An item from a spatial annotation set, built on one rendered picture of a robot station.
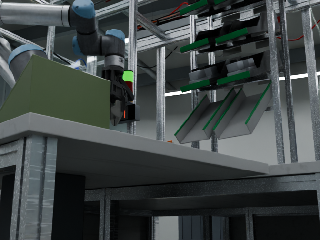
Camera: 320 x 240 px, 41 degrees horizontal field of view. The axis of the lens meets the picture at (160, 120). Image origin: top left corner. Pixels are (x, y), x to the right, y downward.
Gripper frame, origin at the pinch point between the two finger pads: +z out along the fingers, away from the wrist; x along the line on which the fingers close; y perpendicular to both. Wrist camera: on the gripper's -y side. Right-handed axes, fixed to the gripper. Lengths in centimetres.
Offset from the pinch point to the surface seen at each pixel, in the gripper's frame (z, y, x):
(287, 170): 23, 5, 63
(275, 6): -98, -122, 27
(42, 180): 31, 72, 43
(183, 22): -106, -122, -39
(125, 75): -31.9, -29.7, -18.6
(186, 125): 0.3, -15.4, 21.0
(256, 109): -1, -14, 48
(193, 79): -16.1, -13.0, 25.2
